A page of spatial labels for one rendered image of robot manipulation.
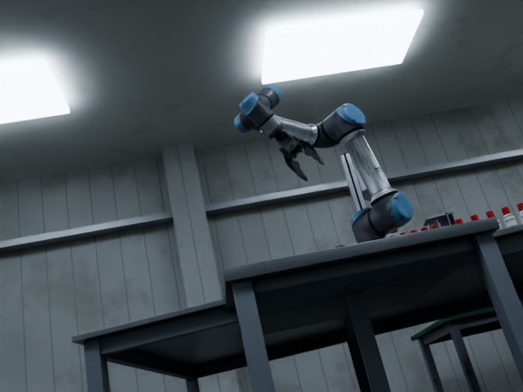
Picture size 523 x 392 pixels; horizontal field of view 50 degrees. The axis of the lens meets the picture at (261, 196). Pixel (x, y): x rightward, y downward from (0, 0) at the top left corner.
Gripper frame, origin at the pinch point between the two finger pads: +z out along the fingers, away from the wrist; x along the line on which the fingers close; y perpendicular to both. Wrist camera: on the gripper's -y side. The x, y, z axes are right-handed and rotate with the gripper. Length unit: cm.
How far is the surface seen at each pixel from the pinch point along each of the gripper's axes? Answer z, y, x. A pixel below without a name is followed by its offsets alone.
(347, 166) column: 20, 69, -18
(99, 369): -1, 3, 107
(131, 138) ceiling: -87, 316, 76
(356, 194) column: 31, 61, -12
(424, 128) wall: 106, 370, -140
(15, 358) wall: -18, 263, 268
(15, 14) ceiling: -174, 168, 56
